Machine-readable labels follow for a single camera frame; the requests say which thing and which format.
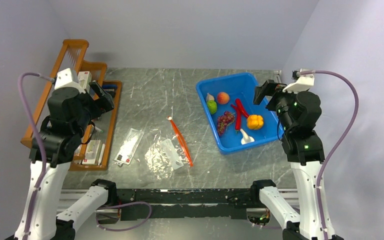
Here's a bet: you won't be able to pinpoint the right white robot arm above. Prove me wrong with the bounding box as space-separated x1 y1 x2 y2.
249 79 341 240

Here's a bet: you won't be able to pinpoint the fake garlic bulb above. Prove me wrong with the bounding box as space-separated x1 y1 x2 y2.
205 93 215 102

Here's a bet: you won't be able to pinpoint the green fake fruit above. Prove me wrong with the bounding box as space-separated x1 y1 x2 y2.
206 100 218 115

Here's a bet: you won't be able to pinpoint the white blister pack card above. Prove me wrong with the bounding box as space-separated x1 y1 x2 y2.
113 128 144 167

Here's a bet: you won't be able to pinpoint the red fake chili pepper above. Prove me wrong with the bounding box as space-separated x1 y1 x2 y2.
235 98 250 119

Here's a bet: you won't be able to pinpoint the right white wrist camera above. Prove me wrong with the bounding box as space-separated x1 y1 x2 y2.
282 68 315 94

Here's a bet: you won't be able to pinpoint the white box with red label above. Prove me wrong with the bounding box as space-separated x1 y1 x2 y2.
77 71 92 92

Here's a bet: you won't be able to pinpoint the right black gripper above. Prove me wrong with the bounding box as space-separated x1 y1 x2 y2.
253 78 304 132

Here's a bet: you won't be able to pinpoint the yellow fake bell pepper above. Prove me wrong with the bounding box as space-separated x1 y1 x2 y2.
246 114 264 130

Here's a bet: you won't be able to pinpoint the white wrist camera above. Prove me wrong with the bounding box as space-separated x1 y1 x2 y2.
54 68 86 93
282 68 315 94

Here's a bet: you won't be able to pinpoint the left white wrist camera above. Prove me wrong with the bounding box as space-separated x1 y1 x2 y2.
54 68 86 93

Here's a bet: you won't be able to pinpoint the fake peach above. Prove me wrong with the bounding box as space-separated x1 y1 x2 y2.
216 92 230 105

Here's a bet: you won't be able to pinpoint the blue plastic bin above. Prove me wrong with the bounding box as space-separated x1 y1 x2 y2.
195 72 284 155

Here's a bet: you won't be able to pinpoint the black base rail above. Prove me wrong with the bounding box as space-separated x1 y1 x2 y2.
117 188 266 221

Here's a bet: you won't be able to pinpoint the blue marker pens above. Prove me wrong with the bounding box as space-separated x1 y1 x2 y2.
102 84 118 98

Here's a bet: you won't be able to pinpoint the red fake grape bunch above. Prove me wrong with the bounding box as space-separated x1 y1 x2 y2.
216 111 235 137

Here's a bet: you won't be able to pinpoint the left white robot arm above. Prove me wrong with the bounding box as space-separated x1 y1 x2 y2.
11 81 119 240

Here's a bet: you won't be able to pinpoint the orange wooden rack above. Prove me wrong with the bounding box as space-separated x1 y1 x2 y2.
20 39 122 171

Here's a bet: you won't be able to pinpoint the fake mushroom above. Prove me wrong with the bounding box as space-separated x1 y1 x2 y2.
240 128 255 145

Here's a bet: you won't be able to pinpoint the clear zip top bag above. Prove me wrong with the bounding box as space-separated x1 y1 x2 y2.
142 116 190 182

